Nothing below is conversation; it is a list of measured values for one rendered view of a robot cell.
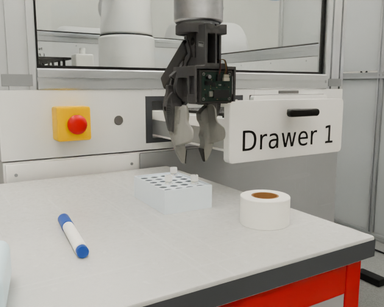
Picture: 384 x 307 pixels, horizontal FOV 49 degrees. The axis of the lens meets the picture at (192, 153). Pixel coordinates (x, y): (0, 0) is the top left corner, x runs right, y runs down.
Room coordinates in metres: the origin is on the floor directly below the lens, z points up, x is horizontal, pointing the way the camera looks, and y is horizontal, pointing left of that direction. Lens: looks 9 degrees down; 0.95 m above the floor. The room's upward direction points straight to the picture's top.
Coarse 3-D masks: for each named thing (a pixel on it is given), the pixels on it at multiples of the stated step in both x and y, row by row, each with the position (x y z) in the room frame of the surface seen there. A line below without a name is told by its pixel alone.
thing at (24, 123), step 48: (0, 96) 0.86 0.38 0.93; (48, 96) 0.90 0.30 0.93; (96, 96) 0.96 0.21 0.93; (144, 96) 1.02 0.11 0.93; (240, 96) 1.17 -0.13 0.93; (336, 96) 1.37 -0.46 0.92; (0, 144) 0.85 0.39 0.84; (48, 144) 0.90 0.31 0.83; (96, 144) 0.96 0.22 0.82; (144, 144) 1.02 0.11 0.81; (192, 144) 1.09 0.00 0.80
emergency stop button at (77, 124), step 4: (72, 116) 0.86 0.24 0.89; (76, 116) 0.86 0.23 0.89; (80, 116) 0.87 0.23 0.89; (68, 120) 0.86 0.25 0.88; (72, 120) 0.86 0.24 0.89; (76, 120) 0.86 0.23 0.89; (80, 120) 0.86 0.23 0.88; (84, 120) 0.87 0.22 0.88; (68, 124) 0.86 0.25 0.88; (72, 124) 0.86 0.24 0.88; (76, 124) 0.86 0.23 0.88; (80, 124) 0.86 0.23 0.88; (84, 124) 0.87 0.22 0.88; (68, 128) 0.86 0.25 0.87; (72, 128) 0.86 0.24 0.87; (76, 128) 0.86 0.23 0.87; (80, 128) 0.86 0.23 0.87; (84, 128) 0.87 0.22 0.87; (72, 132) 0.86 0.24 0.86; (76, 132) 0.86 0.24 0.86; (80, 132) 0.87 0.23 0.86
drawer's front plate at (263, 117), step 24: (240, 120) 0.74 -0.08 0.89; (264, 120) 0.77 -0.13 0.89; (288, 120) 0.80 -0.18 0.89; (312, 120) 0.84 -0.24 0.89; (336, 120) 0.87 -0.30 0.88; (240, 144) 0.74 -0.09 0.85; (264, 144) 0.77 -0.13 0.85; (288, 144) 0.80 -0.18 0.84; (312, 144) 0.84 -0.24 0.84; (336, 144) 0.87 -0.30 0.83
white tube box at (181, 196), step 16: (144, 176) 0.73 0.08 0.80; (160, 176) 0.74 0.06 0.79; (176, 176) 0.74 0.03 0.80; (144, 192) 0.69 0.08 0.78; (160, 192) 0.63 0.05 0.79; (176, 192) 0.63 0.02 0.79; (192, 192) 0.64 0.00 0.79; (208, 192) 0.66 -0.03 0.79; (160, 208) 0.63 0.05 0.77; (176, 208) 0.63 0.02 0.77; (192, 208) 0.64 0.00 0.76
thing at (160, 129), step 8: (152, 112) 1.03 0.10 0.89; (160, 112) 1.00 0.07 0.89; (152, 120) 1.03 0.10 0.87; (160, 120) 1.00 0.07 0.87; (192, 120) 0.87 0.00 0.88; (152, 128) 1.03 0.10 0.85; (160, 128) 0.99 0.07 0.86; (160, 136) 1.00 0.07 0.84; (168, 136) 0.96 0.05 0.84; (216, 144) 0.79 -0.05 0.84
